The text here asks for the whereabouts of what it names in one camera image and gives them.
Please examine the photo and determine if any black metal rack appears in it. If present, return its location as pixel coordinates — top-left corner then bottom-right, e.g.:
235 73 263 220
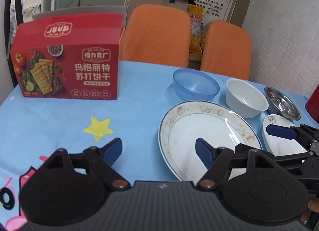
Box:
3 0 25 90

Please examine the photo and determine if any white ceramic bowl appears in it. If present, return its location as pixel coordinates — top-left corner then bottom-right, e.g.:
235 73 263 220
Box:
225 78 269 119

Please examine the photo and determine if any red cracker cardboard box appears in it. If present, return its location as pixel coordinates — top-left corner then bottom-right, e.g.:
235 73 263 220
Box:
10 12 124 100

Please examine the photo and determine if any orange chair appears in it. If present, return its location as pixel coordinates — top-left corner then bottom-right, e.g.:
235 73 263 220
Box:
119 4 191 68
200 21 251 80

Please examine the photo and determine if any white oval flower plate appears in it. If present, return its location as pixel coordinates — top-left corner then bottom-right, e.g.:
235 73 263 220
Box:
262 114 307 156

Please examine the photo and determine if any floral rim white plate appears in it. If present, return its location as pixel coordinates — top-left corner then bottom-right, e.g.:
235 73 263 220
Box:
158 101 262 184

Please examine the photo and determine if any blue translucent plastic bowl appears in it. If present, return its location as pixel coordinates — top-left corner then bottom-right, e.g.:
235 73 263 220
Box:
172 69 220 101

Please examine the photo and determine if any red thermos flask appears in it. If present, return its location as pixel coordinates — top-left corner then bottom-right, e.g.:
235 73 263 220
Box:
305 85 319 123

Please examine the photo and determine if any left orange chair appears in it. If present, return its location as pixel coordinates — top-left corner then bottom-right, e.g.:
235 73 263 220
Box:
119 4 191 68

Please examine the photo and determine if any brown cardboard box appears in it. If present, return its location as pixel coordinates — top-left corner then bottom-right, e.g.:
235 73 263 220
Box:
127 0 188 15

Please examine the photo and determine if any right orange chair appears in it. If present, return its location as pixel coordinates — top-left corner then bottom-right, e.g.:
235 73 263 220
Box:
200 21 251 80

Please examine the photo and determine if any stainless steel bowl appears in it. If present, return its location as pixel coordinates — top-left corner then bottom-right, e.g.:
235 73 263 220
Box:
264 86 301 121

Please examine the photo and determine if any blue cartoon tablecloth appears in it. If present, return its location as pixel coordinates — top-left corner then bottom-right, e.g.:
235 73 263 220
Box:
0 60 310 231

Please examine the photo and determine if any yellow snack bag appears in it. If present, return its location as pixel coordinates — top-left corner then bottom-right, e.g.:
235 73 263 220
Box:
187 4 203 54

